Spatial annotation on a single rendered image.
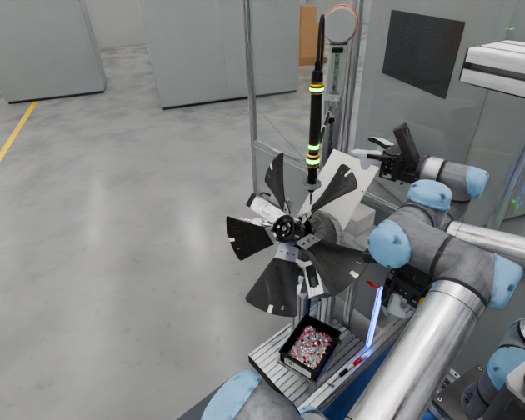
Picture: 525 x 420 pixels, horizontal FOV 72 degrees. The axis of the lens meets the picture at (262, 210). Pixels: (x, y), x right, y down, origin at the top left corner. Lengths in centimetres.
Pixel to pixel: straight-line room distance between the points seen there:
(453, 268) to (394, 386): 20
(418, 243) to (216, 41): 620
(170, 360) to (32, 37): 678
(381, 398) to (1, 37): 823
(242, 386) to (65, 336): 253
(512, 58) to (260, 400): 56
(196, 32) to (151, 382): 535
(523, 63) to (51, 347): 292
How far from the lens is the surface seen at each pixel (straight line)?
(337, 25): 184
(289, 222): 148
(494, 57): 59
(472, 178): 106
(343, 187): 141
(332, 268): 138
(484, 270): 62
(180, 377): 255
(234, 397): 56
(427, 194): 71
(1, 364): 311
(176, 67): 664
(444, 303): 59
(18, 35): 831
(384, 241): 63
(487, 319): 217
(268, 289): 154
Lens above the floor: 214
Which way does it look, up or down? 35 degrees down
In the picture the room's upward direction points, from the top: 2 degrees counter-clockwise
